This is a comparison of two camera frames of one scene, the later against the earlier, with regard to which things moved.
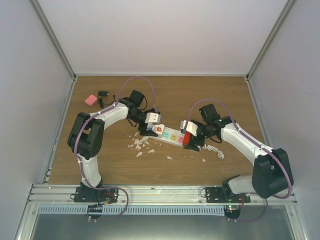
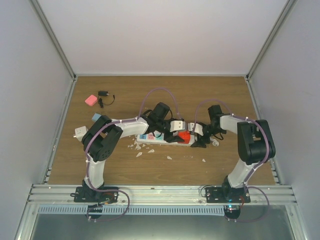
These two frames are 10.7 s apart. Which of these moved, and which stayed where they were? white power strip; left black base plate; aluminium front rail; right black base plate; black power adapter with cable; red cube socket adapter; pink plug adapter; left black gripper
Moved: white power strip; left black gripper; red cube socket adapter
Stayed: aluminium front rail; pink plug adapter; black power adapter with cable; left black base plate; right black base plate
